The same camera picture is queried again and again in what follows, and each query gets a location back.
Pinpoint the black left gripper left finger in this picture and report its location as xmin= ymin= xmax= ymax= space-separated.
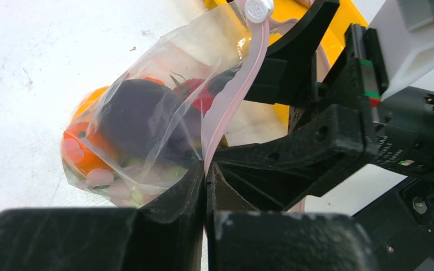
xmin=0 ymin=161 xmax=205 ymax=270

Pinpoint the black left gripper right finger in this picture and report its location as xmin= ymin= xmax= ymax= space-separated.
xmin=205 ymin=164 xmax=379 ymax=270

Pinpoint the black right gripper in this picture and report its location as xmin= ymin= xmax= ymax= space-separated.
xmin=289 ymin=24 xmax=434 ymax=185

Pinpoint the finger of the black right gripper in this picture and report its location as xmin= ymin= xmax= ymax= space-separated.
xmin=211 ymin=104 xmax=376 ymax=211
xmin=245 ymin=1 xmax=340 ymax=105

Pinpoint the green cabbage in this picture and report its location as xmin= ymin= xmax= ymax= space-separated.
xmin=123 ymin=159 xmax=188 ymax=207

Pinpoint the red tomato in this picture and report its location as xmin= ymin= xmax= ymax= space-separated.
xmin=170 ymin=74 xmax=215 ymax=115

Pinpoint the clear pink-dotted zip bag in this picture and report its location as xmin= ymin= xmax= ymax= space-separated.
xmin=60 ymin=0 xmax=332 ymax=214

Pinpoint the large purple eggplant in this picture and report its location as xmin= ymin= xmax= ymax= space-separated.
xmin=98 ymin=79 xmax=201 ymax=164

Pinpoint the green orange mango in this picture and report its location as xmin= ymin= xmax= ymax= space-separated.
xmin=60 ymin=122 xmax=120 ymax=177

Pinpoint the orange pumpkin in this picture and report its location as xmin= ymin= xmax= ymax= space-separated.
xmin=144 ymin=76 xmax=165 ymax=85

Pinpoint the yellow bell pepper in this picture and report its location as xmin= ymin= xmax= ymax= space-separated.
xmin=71 ymin=86 xmax=109 ymax=121

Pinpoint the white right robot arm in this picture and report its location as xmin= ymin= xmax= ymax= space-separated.
xmin=205 ymin=1 xmax=434 ymax=270

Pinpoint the yellow plastic tray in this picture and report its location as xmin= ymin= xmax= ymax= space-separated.
xmin=223 ymin=1 xmax=367 ymax=147

